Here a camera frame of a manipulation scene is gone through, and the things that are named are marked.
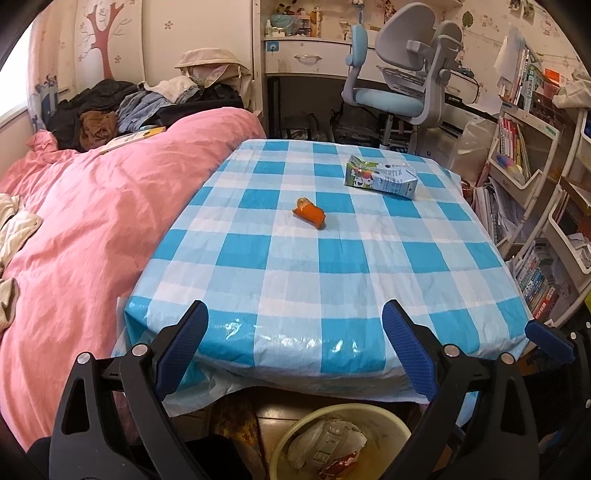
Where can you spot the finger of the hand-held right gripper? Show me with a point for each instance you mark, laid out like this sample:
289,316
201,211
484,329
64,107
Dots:
549,339

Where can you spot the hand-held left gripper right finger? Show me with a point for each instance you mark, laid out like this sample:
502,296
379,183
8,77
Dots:
408,350

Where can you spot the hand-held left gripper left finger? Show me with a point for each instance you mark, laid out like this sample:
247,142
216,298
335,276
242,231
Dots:
182,350

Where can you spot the yellow plastic trash bin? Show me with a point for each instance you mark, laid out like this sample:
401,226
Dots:
369,457

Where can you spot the clear plastic bottle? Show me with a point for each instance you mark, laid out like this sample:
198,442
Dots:
318,443

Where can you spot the red snack wrapper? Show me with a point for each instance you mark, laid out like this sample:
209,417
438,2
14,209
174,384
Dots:
341,464

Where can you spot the yellow brown patterned cloth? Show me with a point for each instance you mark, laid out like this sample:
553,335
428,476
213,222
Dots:
235,424

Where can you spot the blue white checked tablecloth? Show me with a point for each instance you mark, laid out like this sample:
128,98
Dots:
295,277

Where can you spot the stack of papers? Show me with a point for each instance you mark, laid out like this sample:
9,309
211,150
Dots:
489,207

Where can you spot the pink blanket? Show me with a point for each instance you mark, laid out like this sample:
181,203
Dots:
92,230

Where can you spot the small orange peel piece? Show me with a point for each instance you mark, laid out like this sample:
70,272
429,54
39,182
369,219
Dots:
310,214

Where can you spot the green white drink carton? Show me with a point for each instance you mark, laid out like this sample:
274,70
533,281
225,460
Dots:
378,177

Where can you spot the books in cart tray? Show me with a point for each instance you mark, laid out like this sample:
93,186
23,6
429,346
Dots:
512,143

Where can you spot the white shelf cart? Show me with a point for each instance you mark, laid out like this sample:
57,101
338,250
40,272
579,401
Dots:
545,138

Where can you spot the cream cloth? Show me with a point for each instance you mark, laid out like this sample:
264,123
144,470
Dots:
16,230

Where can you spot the translucent plastic bag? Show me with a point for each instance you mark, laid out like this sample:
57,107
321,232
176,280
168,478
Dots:
471,138

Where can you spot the yellow book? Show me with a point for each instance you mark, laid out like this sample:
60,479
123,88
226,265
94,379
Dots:
134,138

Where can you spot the white cloth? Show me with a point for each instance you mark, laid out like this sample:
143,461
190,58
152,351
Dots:
572,94

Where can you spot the grey blue office chair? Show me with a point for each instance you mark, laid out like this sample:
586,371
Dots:
397,99

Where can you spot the pile of clothes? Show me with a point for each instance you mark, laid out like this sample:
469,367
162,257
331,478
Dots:
101,106

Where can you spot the row of upright books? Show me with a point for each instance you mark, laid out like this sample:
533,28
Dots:
521,81

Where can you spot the orange box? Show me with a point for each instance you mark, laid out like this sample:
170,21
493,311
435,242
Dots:
554,76

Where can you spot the beige bag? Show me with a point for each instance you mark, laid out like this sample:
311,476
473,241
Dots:
212,69

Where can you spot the white paper sheet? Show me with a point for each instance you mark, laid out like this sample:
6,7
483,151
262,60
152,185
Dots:
510,48

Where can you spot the white desk with drawers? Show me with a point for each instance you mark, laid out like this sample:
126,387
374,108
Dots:
300,57

